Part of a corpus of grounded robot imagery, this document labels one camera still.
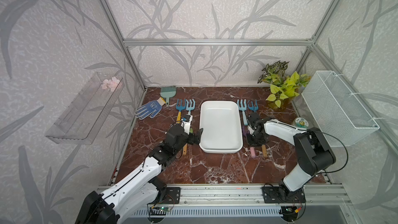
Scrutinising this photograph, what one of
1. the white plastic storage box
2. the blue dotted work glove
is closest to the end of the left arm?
the white plastic storage box

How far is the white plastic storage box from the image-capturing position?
870 millimetres

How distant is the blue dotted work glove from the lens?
1.07 meters

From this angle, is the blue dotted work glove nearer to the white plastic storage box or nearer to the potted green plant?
the white plastic storage box

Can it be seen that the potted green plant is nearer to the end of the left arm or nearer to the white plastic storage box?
the white plastic storage box

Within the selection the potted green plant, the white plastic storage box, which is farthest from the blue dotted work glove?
the potted green plant

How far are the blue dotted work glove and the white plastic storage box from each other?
1.05 feet

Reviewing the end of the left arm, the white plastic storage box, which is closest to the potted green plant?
the white plastic storage box

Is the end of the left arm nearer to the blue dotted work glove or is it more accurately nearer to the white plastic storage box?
the white plastic storage box
